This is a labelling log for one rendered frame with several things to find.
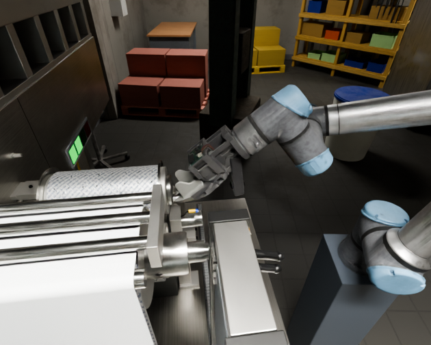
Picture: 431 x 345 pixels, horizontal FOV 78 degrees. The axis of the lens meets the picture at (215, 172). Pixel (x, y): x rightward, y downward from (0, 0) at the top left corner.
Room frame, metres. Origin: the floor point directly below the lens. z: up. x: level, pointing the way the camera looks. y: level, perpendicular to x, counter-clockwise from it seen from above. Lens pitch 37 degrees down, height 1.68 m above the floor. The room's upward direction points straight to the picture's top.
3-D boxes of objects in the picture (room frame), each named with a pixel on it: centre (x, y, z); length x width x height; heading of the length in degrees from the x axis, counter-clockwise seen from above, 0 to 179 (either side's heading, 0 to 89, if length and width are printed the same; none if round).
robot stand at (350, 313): (0.54, -0.50, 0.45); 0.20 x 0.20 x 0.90; 89
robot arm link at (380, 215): (0.54, -0.50, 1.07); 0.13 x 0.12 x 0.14; 165
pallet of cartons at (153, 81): (3.94, 0.73, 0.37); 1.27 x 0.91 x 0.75; 89
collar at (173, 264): (0.24, 0.07, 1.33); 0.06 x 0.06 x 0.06; 7
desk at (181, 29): (5.75, 0.79, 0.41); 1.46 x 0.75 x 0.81; 179
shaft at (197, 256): (0.25, 0.01, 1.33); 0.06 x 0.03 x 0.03; 97
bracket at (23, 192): (0.45, 0.42, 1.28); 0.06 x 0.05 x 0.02; 97
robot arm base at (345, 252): (0.54, -0.50, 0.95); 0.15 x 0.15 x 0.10
